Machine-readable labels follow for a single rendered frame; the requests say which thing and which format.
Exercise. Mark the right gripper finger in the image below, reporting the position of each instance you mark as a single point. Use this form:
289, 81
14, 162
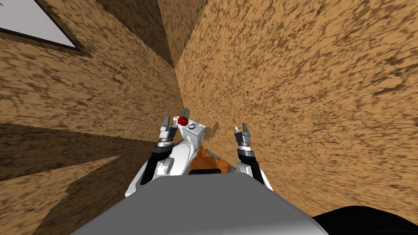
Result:
244, 127
236, 130

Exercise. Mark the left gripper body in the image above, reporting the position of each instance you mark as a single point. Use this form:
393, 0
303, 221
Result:
167, 133

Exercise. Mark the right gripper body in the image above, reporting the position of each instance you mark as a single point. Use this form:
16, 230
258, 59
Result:
243, 138

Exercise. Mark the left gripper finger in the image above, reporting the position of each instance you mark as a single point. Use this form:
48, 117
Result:
175, 121
166, 122

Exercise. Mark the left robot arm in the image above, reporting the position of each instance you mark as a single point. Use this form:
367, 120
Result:
155, 161

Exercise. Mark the red round object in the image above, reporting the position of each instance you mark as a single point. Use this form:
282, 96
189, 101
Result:
182, 121

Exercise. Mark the grey-green small object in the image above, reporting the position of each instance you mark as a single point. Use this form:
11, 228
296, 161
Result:
185, 112

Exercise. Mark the white toilet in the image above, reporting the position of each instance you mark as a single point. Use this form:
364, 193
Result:
189, 147

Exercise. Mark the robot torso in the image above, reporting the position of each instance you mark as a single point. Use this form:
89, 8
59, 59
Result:
202, 209

